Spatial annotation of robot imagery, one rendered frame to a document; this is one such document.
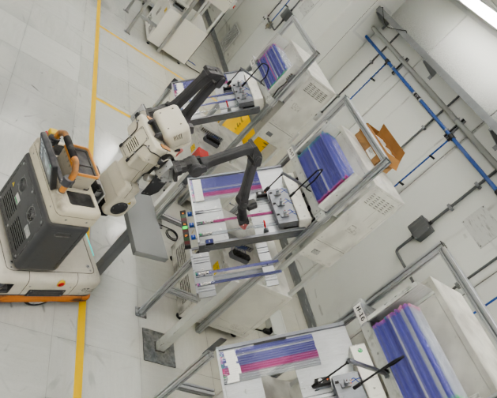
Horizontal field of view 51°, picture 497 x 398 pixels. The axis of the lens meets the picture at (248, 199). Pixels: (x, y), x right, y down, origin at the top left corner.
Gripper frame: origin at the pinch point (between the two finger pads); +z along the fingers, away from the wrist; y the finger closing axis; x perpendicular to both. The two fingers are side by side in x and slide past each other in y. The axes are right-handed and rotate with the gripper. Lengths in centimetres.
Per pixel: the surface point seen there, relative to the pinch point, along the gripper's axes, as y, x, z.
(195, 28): 459, -12, 66
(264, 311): -11, -7, 83
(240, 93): 154, -27, -7
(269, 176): 49, -28, 3
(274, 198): 18.2, -25.2, -3.8
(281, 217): -1.3, -25.5, -4.2
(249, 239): -10.1, -1.5, 1.3
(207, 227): 6.1, 23.7, -0.1
